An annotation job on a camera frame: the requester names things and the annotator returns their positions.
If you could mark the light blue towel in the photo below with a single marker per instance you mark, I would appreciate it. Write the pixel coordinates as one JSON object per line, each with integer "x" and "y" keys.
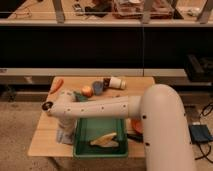
{"x": 65, "y": 135}

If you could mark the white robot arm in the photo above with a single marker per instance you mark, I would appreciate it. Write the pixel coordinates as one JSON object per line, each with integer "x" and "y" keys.
{"x": 165, "y": 130}

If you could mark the blue grey can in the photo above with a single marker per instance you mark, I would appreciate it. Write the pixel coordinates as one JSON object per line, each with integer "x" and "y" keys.
{"x": 97, "y": 87}

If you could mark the red yellow apple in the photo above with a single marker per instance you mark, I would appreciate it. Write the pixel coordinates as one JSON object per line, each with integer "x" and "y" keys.
{"x": 87, "y": 91}

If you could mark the green plastic tray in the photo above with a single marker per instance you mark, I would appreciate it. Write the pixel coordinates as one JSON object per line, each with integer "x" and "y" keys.
{"x": 89, "y": 129}

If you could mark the orange carrot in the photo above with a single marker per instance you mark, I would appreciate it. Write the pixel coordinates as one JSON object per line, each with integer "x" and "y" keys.
{"x": 57, "y": 86}

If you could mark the orange plate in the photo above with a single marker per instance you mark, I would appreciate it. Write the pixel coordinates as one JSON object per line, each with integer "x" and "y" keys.
{"x": 137, "y": 125}

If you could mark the yellow banana in tray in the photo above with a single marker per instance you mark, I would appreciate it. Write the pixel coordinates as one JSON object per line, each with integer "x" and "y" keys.
{"x": 106, "y": 141}

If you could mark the black tool beside tray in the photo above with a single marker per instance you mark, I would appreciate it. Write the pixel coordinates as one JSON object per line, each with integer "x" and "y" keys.
{"x": 137, "y": 138}

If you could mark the black box on shelf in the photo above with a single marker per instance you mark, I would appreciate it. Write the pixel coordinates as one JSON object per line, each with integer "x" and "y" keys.
{"x": 199, "y": 69}

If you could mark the black foot pedal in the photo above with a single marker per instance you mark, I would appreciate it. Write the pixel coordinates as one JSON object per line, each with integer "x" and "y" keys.
{"x": 200, "y": 134}

